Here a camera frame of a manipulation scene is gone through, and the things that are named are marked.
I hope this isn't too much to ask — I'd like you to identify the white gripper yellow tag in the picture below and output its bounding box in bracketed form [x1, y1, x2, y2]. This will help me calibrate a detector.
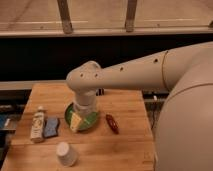
[69, 90, 98, 133]

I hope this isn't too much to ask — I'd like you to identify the white ceramic cup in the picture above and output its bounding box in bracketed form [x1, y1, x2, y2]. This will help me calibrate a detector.
[56, 142, 78, 167]

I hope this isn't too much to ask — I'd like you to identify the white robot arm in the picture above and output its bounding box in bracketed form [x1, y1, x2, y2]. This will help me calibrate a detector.
[66, 41, 213, 171]

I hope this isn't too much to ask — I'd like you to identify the black striped block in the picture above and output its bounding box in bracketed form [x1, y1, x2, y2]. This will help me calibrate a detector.
[96, 88, 104, 96]

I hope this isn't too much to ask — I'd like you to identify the green bowl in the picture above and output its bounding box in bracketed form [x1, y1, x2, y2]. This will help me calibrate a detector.
[64, 104, 99, 132]

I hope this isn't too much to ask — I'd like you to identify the red chili pepper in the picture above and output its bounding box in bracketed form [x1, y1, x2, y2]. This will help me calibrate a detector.
[106, 114, 119, 134]

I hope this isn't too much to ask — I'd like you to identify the white tube bottle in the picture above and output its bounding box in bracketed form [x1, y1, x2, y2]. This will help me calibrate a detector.
[30, 106, 45, 143]

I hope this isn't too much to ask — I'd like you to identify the wooden cutting board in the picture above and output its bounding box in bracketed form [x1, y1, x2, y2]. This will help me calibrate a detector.
[1, 83, 154, 171]

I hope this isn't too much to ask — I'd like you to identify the left metal frame post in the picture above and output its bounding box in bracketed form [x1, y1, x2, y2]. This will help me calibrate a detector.
[57, 0, 73, 34]

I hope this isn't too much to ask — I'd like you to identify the metal frame post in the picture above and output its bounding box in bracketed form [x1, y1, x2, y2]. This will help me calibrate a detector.
[125, 0, 137, 32]
[57, 0, 73, 34]

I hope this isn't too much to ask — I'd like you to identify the right metal frame post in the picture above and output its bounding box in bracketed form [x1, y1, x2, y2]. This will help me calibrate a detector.
[125, 0, 137, 32]

